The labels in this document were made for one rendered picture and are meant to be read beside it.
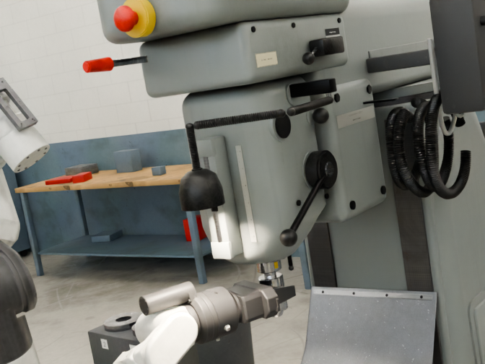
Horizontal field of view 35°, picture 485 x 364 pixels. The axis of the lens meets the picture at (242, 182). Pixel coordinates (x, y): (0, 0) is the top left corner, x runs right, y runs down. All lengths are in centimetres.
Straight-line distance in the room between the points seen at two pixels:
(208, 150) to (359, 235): 58
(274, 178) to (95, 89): 658
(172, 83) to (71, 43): 670
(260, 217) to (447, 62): 43
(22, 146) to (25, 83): 748
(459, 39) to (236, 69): 41
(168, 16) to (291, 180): 36
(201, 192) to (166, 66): 25
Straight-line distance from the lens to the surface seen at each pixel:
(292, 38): 136
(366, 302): 180
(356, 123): 151
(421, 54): 155
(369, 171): 155
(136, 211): 776
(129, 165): 721
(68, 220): 855
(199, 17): 119
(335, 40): 141
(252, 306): 140
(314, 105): 126
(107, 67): 130
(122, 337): 168
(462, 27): 142
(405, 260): 174
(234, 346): 341
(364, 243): 178
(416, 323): 175
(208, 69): 129
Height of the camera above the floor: 166
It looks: 8 degrees down
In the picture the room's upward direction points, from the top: 9 degrees counter-clockwise
